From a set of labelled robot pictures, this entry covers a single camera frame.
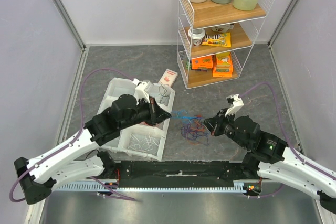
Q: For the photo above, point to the white paper cup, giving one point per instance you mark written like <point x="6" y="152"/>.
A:
<point x="196" y="35"/>

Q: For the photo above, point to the yellow candy bag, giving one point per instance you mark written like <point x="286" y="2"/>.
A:
<point x="218" y="40"/>

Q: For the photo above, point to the small white pink box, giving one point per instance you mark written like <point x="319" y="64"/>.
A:
<point x="168" y="78"/>

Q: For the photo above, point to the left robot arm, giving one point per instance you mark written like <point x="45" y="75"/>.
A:
<point x="40" y="175"/>

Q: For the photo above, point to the white compartment tray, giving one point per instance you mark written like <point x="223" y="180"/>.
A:
<point x="141" y="140"/>

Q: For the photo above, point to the white yoghurt cup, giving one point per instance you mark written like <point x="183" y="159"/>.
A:
<point x="222" y="28"/>

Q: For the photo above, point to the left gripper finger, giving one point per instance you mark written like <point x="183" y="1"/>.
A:
<point x="159" y="111"/>
<point x="161" y="119"/>

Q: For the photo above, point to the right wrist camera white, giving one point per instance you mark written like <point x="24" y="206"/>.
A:
<point x="235" y="102"/>

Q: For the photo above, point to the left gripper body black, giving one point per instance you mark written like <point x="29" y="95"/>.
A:
<point x="152" y="114"/>

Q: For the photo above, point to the orange box left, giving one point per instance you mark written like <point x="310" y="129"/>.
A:
<point x="205" y="62"/>

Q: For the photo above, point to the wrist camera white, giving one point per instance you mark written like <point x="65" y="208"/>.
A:
<point x="235" y="102"/>
<point x="142" y="89"/>

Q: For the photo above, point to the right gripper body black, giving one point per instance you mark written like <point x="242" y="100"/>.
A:
<point x="219" y="124"/>

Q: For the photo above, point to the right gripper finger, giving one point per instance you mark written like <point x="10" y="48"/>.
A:
<point x="217" y="117"/>
<point x="211" y="126"/>

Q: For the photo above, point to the orange box stack right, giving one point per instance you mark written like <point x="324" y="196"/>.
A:
<point x="222" y="65"/>

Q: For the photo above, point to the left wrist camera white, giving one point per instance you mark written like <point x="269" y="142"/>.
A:
<point x="142" y="89"/>

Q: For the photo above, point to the white wire shelf rack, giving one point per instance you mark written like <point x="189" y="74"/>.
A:
<point x="247" y="26"/>

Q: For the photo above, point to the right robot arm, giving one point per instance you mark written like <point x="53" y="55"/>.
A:
<point x="272" y="158"/>

